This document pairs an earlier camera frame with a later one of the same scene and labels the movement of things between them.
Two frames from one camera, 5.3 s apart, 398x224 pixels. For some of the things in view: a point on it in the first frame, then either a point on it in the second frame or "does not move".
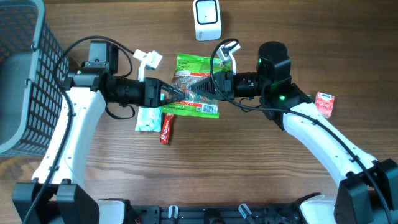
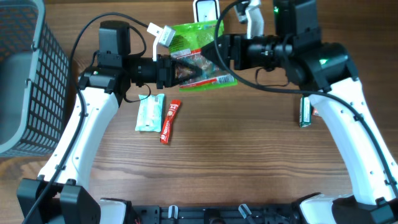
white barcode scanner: (208, 19) does not move
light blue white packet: (148, 119) does not move
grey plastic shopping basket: (30, 98) does not move
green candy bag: (190, 70) → (189, 39)
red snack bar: (165, 134) does not move
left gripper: (153, 93) → (168, 78)
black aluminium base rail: (262, 214) does not move
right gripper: (222, 94) → (230, 41)
